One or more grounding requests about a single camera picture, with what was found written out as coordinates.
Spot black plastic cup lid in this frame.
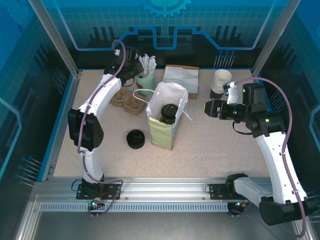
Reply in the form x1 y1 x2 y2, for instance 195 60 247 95
161 103 179 117

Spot floral green paper bag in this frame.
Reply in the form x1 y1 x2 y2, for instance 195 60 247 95
132 81 193 152

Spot paper wrapped straw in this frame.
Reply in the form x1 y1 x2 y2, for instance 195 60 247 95
139 54 150 77
147 56 158 76

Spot brown cardboard napkin box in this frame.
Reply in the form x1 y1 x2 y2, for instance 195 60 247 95
162 64 201 100

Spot green straw holder cup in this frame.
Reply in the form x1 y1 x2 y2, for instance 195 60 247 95
134 73 155 98

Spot stack of white paper cups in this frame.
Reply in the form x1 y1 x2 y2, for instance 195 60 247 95
209 68 233 100

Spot white paper napkins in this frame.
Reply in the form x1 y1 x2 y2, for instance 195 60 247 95
163 66 200 95

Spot stack of brown pulp carriers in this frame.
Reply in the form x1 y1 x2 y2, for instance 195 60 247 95
109 88 147 117

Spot small LED circuit board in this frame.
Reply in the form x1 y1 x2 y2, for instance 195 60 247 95
232 200 251 211
87 198 105 211

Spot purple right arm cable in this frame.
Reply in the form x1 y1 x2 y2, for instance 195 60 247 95
228 76 308 238

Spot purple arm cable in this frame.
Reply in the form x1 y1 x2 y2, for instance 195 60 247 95
76 39 126 186
228 76 308 238

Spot aluminium frame post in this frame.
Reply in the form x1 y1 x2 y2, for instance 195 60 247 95
27 0 83 78
251 0 302 77

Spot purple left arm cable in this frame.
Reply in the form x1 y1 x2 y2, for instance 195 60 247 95
76 39 126 186

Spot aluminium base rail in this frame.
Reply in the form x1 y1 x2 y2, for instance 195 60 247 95
32 176 278 203

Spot slotted metal cable duct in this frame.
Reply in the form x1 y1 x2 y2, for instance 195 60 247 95
39 201 230 213

